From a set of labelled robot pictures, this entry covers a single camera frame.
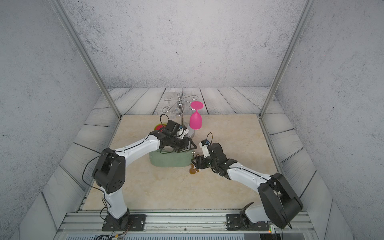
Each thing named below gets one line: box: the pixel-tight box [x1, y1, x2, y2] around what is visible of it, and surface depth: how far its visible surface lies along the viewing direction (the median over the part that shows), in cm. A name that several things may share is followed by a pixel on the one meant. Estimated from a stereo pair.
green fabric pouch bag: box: [149, 149, 194, 168], surface depth 90 cm
